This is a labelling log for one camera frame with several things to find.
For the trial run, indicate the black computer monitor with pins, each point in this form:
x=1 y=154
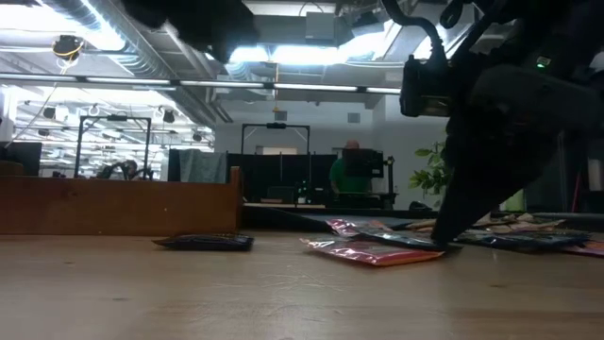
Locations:
x=363 y=163

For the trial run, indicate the small black mouse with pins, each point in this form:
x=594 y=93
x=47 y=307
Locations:
x=420 y=206

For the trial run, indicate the long ceiling light bar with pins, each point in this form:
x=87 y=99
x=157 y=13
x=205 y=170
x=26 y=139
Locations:
x=141 y=81

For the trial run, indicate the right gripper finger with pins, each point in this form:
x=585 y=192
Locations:
x=486 y=179

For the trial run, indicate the light green cup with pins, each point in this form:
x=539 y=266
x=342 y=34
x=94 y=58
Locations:
x=515 y=202

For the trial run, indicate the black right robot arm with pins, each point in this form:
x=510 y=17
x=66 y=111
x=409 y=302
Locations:
x=566 y=28

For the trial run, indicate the green plant white pot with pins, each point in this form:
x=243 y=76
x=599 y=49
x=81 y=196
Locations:
x=431 y=177

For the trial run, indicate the black background rig frame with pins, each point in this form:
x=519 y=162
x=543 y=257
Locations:
x=276 y=125
x=113 y=118

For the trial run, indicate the black partition panel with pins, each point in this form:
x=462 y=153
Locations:
x=264 y=175

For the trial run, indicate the wooden compartment organizer box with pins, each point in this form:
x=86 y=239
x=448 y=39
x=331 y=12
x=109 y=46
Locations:
x=118 y=208

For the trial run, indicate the grey cloth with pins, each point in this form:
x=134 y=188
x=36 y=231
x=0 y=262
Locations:
x=203 y=165

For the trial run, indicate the grey overhead camera box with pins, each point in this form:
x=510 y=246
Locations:
x=321 y=26

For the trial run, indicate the black screen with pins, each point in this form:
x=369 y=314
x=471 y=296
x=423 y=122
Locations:
x=23 y=158

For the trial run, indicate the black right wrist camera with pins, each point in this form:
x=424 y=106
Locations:
x=424 y=87

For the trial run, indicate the person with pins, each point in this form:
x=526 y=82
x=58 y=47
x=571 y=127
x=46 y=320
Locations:
x=347 y=181

